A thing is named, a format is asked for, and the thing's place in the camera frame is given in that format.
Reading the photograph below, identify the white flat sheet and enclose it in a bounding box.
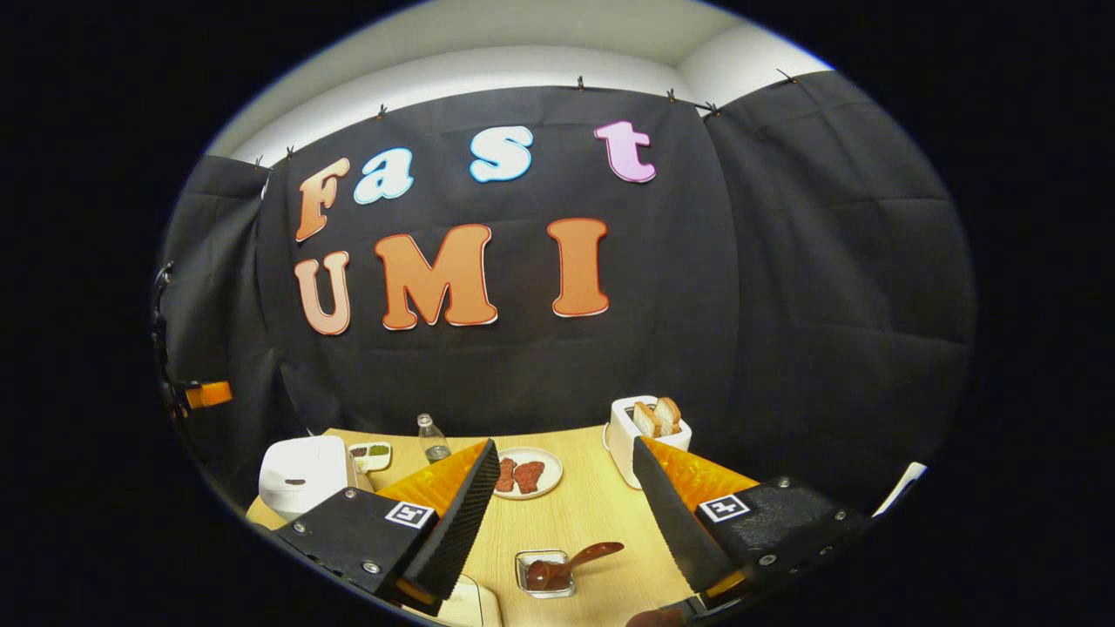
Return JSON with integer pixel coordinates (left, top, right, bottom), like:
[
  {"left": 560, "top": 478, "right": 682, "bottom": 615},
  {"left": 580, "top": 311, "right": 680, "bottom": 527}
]
[{"left": 874, "top": 462, "right": 927, "bottom": 516}]

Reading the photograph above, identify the white oval plate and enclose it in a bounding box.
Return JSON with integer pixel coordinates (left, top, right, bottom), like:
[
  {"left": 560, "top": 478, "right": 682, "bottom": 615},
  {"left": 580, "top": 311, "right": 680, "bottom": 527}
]
[{"left": 492, "top": 447, "right": 564, "bottom": 500}]

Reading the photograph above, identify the brown wooden spoon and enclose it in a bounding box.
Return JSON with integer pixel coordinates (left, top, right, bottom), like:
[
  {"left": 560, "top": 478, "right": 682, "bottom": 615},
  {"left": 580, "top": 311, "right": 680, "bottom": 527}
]
[{"left": 525, "top": 542, "right": 625, "bottom": 593}]

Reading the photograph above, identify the clear chopstick holder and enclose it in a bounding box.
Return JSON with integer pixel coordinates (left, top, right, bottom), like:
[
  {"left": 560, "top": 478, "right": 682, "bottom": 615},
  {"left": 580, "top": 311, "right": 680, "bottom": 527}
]
[{"left": 514, "top": 549, "right": 577, "bottom": 600}]

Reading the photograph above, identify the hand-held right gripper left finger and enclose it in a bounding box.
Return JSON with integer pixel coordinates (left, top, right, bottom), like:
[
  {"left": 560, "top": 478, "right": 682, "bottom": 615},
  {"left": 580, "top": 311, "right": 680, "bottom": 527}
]
[{"left": 274, "top": 438, "right": 502, "bottom": 617}]

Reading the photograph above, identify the black backdrop cloth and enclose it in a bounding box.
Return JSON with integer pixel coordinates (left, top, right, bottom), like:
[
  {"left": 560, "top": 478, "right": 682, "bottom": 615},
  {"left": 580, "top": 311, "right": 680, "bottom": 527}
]
[{"left": 157, "top": 70, "right": 976, "bottom": 515}]

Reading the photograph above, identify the white rice cooker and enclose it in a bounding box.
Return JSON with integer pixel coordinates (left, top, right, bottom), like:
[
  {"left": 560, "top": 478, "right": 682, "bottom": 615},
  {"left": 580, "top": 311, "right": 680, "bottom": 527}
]
[{"left": 259, "top": 435, "right": 360, "bottom": 523}]

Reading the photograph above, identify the clear plastic water bottle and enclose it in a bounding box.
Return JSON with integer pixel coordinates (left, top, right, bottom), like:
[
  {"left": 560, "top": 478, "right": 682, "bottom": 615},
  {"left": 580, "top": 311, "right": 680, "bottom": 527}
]
[{"left": 416, "top": 414, "right": 452, "bottom": 463}]

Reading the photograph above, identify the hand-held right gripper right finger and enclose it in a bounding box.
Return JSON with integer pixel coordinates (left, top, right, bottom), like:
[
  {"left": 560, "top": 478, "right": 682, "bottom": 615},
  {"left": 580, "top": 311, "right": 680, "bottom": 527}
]
[{"left": 632, "top": 436, "right": 872, "bottom": 603}]

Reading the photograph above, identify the white toaster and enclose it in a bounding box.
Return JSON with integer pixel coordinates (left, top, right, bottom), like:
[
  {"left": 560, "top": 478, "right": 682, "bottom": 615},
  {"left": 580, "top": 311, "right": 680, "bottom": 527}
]
[{"left": 607, "top": 396, "right": 693, "bottom": 489}]

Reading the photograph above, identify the cream rounded container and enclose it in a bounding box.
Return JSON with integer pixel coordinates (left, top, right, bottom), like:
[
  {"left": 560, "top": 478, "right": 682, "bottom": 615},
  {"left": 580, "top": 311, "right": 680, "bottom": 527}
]
[{"left": 433, "top": 575, "right": 503, "bottom": 627}]

